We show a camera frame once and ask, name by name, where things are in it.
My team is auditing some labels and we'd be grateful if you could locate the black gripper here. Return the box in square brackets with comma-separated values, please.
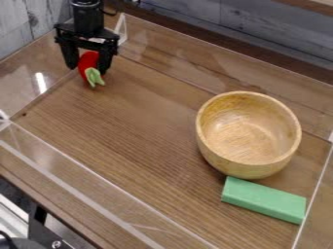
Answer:
[54, 0, 119, 75]

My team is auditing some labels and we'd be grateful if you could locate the red felt strawberry toy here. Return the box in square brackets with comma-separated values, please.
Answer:
[77, 51, 105, 88]

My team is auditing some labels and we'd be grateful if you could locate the light wooden bowl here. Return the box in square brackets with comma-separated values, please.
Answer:
[195, 90, 302, 179]

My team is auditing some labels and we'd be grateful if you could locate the green rectangular sponge block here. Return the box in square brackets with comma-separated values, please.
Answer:
[220, 176, 307, 225]

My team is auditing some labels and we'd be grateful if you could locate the clear acrylic corner bracket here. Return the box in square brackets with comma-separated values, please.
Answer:
[112, 14, 127, 45]

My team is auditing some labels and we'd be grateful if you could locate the clear acrylic front wall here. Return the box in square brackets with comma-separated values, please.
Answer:
[0, 111, 216, 249]

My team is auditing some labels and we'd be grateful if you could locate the black cable under table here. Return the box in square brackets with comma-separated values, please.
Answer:
[0, 230, 18, 249]

